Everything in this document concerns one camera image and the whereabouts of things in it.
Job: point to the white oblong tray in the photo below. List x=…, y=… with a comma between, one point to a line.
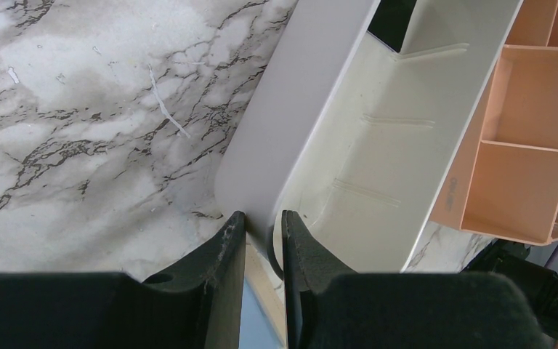
x=355, y=136

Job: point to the orange plastic file rack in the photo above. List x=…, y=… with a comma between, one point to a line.
x=504, y=178

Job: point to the stack of cards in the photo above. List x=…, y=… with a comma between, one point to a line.
x=390, y=22

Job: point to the beige card holder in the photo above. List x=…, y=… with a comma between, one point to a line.
x=263, y=320

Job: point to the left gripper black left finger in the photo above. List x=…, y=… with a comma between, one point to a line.
x=194, y=303

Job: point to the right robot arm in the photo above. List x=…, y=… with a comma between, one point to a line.
x=537, y=283

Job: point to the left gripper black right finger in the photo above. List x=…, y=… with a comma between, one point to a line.
x=330, y=305

